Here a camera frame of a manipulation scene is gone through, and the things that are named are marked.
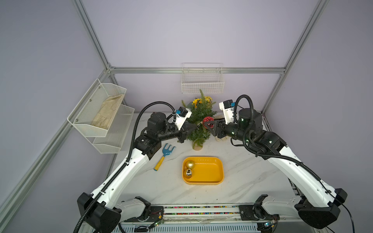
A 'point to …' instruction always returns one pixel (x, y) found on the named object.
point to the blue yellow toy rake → (165, 152)
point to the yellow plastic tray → (202, 170)
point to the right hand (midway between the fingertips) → (209, 125)
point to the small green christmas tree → (198, 136)
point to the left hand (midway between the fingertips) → (194, 128)
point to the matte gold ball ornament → (190, 164)
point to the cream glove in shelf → (104, 117)
